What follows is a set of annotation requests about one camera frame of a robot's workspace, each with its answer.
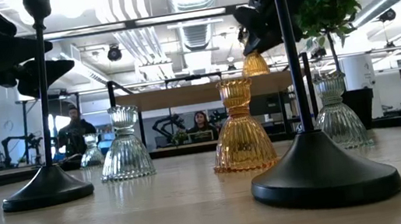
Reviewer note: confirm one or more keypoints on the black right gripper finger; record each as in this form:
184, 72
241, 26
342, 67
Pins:
256, 18
265, 40

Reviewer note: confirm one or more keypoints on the person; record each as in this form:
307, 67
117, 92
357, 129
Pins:
77, 133
200, 121

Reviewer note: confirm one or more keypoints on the small green desk plant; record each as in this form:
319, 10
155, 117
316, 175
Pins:
180, 137

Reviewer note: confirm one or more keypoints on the green plant in black pot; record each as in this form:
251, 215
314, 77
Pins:
330, 3

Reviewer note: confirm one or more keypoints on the white round pillar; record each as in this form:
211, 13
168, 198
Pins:
359, 70

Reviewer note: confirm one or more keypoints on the black hanging spotlight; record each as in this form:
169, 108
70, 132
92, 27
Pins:
114, 53
387, 15

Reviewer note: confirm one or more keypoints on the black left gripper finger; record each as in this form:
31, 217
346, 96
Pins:
59, 69
18, 47

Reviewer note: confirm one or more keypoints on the amber glass candle holder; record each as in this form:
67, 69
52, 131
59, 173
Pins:
255, 66
242, 137

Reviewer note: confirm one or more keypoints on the clear glass candle holder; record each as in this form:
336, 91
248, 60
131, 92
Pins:
125, 154
91, 154
336, 116

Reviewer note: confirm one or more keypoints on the black metal candlestick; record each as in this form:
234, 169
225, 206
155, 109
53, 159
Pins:
323, 173
46, 186

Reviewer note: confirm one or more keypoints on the black other-station robot arm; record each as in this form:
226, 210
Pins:
176, 120
34, 143

